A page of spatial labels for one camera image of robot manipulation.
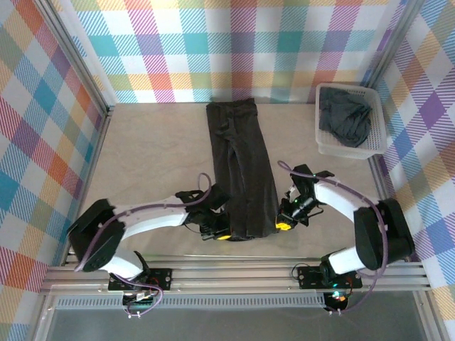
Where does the white plastic basket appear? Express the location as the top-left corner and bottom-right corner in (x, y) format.
(315, 82), (387, 160)

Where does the grey metal panel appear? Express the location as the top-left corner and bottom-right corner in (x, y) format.
(44, 308), (429, 341)

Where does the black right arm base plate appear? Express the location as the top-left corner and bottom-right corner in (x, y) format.
(296, 266), (363, 289)

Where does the long aluminium frame rail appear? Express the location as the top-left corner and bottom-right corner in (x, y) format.
(38, 254), (431, 296)

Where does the black t-shirt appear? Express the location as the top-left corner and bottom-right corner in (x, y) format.
(205, 100), (280, 243)

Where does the grey slotted cable duct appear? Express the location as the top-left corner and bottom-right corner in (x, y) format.
(55, 297), (327, 310)

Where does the aluminium corner post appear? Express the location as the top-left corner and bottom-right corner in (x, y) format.
(362, 0), (427, 90)
(33, 0), (117, 114)

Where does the grey crumpled t-shirt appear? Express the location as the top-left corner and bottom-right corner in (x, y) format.
(318, 87), (373, 147)

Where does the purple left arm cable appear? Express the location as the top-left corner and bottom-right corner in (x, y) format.
(73, 173), (215, 319)

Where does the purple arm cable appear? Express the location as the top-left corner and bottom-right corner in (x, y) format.
(73, 173), (215, 319)
(277, 160), (390, 317)

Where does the plaid backdrop cloth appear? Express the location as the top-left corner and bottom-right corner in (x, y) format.
(0, 0), (455, 341)

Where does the small electronics board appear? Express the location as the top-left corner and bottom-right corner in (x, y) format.
(325, 289), (351, 312)
(122, 291), (157, 310)

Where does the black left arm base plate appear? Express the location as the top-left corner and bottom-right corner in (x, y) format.
(107, 268), (173, 293)

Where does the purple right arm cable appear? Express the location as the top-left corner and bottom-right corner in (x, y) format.
(277, 160), (390, 317)

